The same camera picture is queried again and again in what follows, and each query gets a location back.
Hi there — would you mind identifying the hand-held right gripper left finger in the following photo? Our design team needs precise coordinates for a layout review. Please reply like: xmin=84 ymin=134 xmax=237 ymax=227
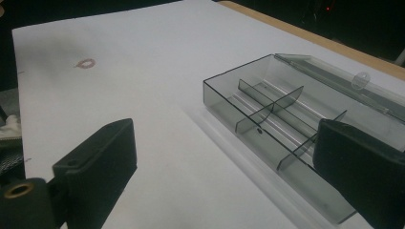
xmin=52 ymin=117 xmax=139 ymax=229

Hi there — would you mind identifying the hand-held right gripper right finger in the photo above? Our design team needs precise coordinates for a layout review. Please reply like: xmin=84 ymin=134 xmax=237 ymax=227
xmin=312 ymin=117 xmax=405 ymax=229

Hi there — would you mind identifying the clear grey compartment box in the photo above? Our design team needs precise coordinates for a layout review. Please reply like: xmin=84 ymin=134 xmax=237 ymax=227
xmin=202 ymin=52 xmax=405 ymax=225

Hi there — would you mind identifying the dark mesh fabric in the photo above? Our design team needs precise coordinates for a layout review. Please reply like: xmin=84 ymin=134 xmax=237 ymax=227
xmin=0 ymin=136 xmax=27 ymax=185

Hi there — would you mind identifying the white crumpled cloth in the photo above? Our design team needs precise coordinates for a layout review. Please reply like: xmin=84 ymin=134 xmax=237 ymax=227
xmin=0 ymin=114 xmax=23 ymax=139

